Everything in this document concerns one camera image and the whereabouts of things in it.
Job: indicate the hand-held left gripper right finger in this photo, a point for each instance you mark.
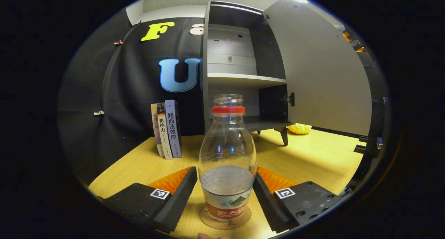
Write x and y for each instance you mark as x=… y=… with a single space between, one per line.
x=267 y=207

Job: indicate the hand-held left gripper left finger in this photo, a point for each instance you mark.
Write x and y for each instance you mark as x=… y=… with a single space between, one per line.
x=177 y=204

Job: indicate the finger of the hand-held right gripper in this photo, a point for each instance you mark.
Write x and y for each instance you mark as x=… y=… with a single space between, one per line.
x=361 y=49
x=348 y=36

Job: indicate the round cork coaster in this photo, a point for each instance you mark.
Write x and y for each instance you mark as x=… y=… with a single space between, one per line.
x=241 y=222

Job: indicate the beige cabinet door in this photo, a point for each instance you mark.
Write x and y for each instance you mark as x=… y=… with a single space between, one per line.
x=323 y=75

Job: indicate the clear plastic bottle red cap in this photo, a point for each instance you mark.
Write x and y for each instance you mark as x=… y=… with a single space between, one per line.
x=227 y=145

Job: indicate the dark grey cabinet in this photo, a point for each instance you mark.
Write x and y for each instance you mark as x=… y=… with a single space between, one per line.
x=236 y=37

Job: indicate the black door hinge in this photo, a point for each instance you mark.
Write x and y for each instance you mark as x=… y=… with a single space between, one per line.
x=266 y=20
x=288 y=99

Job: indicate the white cabinet shelf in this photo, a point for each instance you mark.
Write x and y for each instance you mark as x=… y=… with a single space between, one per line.
x=243 y=79

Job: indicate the cream book with portrait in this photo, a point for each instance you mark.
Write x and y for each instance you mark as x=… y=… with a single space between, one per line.
x=162 y=134

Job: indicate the grey-blue book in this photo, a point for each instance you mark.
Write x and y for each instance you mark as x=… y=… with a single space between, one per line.
x=173 y=127

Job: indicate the yellow lumpy toy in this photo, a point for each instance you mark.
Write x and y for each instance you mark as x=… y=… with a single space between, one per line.
x=299 y=129

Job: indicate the black backdrop cloth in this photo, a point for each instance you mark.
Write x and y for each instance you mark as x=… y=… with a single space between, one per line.
x=114 y=93

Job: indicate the red clip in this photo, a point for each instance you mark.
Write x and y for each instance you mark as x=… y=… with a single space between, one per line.
x=118 y=42

